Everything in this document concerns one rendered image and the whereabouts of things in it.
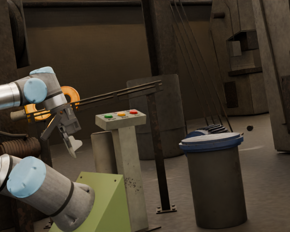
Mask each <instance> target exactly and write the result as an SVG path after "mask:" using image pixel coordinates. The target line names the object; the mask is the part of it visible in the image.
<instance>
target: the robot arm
mask: <svg viewBox="0 0 290 232"><path fill-rule="evenodd" d="M29 75H30V76H27V77H25V78H22V79H19V80H17V81H14V82H11V83H8V84H4V85H0V110H3V109H8V108H12V107H19V106H24V105H28V104H38V103H40V102H43V105H44V107H45V109H46V111H49V112H50V114H53V113H56V115H55V117H54V118H53V119H52V121H51V122H50V124H49V125H48V127H47V128H46V129H45V130H44V131H43V132H42V133H41V139H42V140H47V139H49V138H50V134H51V132H52V131H53V129H54V128H55V127H56V126H57V129H58V131H59V134H60V136H61V137H62V138H63V141H64V143H65V145H66V147H67V149H68V151H69V153H70V155H71V156H72V157H74V158H76V155H75V152H74V151H75V150H77V149H78V148H79V147H80V146H82V141H80V140H75V139H74V137H73V136H72V135H69V134H71V133H75V132H77V131H79V130H80V129H81V127H80V124H79V122H78V120H77V118H76V116H75V115H74V112H73V110H72V108H71V105H70V104H68V105H64V104H66V103H67V100H66V98H65V96H64V93H63V92H62V89H61V87H60V85H59V82H58V80H57V78H56V76H55V75H56V74H55V73H54V71H53V69H52V68H51V67H44V68H40V69H37V70H34V71H31V72H30V74H29ZM60 112H62V114H60ZM0 194H2V195H5V196H9V197H12V198H15V199H18V200H20V201H22V202H25V203H27V204H29V205H31V206H32V207H34V208H36V209H38V210H39V211H41V212H42V213H44V214H46V215H48V216H49V217H51V219H52V220H53V221H54V223H55V224H56V226H57V227H58V228H59V229H60V230H62V231H63V232H72V231H74V230H75V229H77V228H78V227H79V226H80V225H81V224H82V223H83V222H84V221H85V219H86V218H87V217H88V215H89V213H90V212H91V210H92V207H93V204H94V200H95V192H94V190H93V188H91V187H90V186H88V185H85V184H81V183H76V182H73V181H71V180H69V179H68V178H66V177H65V176H63V175H62V174H60V173H59V172H57V171H56V170H54V169H53V168H51V167H50V166H48V165H47V164H45V163H44V162H43V161H42V160H40V159H38V158H35V157H32V156H29V157H25V158H24V159H21V158H18V157H14V156H11V155H8V154H4V155H2V156H0Z"/></svg>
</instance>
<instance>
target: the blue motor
mask: <svg viewBox="0 0 290 232"><path fill-rule="evenodd" d="M216 133H230V131H229V130H228V129H226V127H223V125H222V126H220V124H219V125H217V124H215V125H214V124H213V125H210V126H206V127H203V128H199V129H197V130H194V131H193V132H190V133H189V134H187V135H186V137H185V139H187V138H192V137H197V136H202V135H209V134H216ZM184 154H185V156H186V157H187V153H186V152H184Z"/></svg>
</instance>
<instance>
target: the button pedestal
mask: <svg viewBox="0 0 290 232"><path fill-rule="evenodd" d="M134 110H136V109H134ZM136 111H137V110H136ZM122 112H124V113H125V115H124V116H119V115H117V113H116V114H115V113H114V112H113V113H109V114H112V118H106V117H105V116H102V115H96V116H95V124H96V125H98V126H99V127H101V128H102V129H104V130H105V131H108V130H112V137H113V143H114V150H115V156H116V165H117V172H118V174H122V175H123V179H124V185H125V192H126V199H127V206H128V215H129V221H130V228H131V232H151V231H154V230H156V229H159V228H161V226H157V225H153V224H150V223H148V218H147V212H146V205H145V196H144V189H143V182H142V176H141V169H140V163H139V154H138V147H137V140H136V133H135V127H134V126H137V125H142V124H146V115H145V114H143V113H141V112H139V111H137V114H131V113H130V112H127V111H126V110H125V111H122Z"/></svg>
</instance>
